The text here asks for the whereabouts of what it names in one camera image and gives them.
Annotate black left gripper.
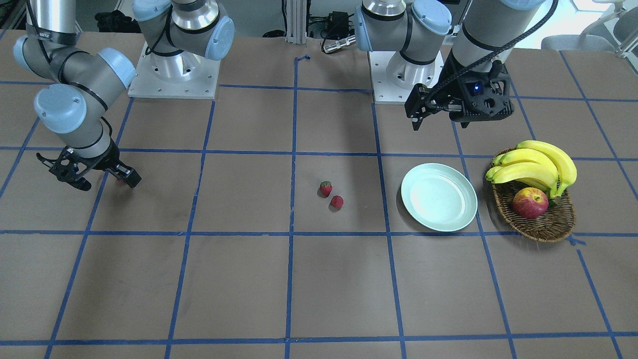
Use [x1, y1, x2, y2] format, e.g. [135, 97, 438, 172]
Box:
[405, 54, 513, 131]

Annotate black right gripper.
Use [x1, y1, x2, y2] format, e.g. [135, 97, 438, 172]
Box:
[49, 141, 142, 191]

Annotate red strawberry without leaves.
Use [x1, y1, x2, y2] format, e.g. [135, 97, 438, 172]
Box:
[330, 195, 344, 209]

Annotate red strawberry green leaves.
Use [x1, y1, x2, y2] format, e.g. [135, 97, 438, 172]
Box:
[319, 181, 332, 198]

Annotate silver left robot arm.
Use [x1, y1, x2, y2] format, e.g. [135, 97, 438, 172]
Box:
[353, 0, 555, 130]

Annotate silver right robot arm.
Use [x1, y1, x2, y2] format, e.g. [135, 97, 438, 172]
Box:
[13, 0, 235, 191]

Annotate light green plate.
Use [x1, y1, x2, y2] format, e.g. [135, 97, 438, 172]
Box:
[400, 163, 478, 232]

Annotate yellow banana bunch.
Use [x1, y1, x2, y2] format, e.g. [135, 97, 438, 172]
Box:
[484, 140, 577, 200]

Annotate red apple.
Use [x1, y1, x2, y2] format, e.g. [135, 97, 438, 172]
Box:
[512, 187, 549, 219]

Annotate black power adapter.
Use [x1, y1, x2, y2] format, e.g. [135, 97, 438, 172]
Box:
[326, 11, 349, 36]

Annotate brown wicker basket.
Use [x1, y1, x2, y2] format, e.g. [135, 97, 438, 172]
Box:
[490, 148, 576, 242]

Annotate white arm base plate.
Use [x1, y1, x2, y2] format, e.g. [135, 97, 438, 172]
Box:
[128, 43, 221, 100]
[368, 51, 444, 105]

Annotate aluminium frame post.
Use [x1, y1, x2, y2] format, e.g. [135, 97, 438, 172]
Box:
[284, 0, 308, 46]

